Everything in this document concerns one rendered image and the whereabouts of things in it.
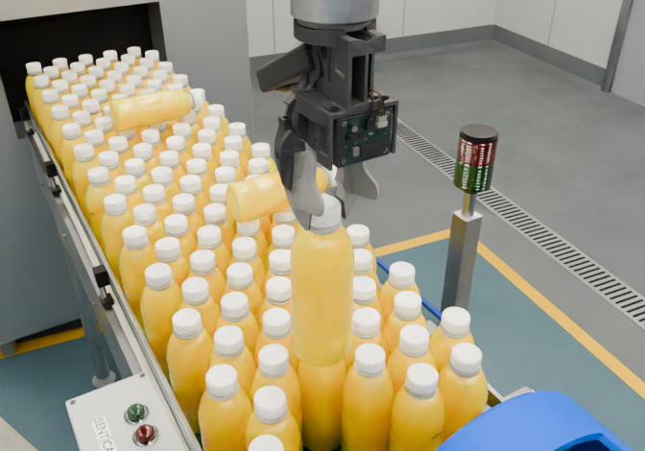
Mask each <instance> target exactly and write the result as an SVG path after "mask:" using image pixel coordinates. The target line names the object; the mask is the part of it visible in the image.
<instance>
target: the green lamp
mask: <svg viewBox="0 0 645 451"><path fill-rule="evenodd" d="M145 414H146V409H145V407H144V405H142V404H140V403H134V404H132V405H130V406H129V408H128V409H127V413H126V415H127V418H128V419H129V420H131V421H137V420H139V419H141V418H143V417H144V415H145Z"/></svg>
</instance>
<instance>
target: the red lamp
mask: <svg viewBox="0 0 645 451"><path fill-rule="evenodd" d="M154 437H155V428H154V427H153V426H152V425H150V424H143V425H141V426H139V427H138V428H137V429H136V431H135V439H136V440H137V441H138V442H140V443H146V442H149V441H151V440H152V439H153V438H154Z"/></svg>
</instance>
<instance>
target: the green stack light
mask: <svg viewBox="0 0 645 451"><path fill-rule="evenodd" d="M494 162H495V160H494ZM494 162H493V163H492V164H490V165H487V166H471V165H467V164H464V163H463V162H461V161H460V160H459V159H458V158H457V156H456V161H455V170H454V177H453V183H454V185H455V186H456V187H457V188H459V189H460V190H463V191H466V192H470V193H481V192H485V191H487V190H489V189H490V187H491V180H492V175H493V168H494Z"/></svg>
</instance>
